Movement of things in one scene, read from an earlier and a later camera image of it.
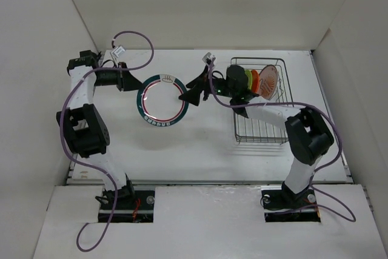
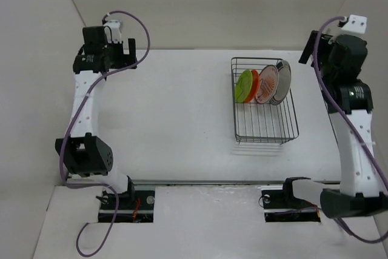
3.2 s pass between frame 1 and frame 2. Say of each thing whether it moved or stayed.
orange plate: stayed
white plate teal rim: moved
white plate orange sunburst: stayed
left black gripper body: moved
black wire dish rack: stayed
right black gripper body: moved
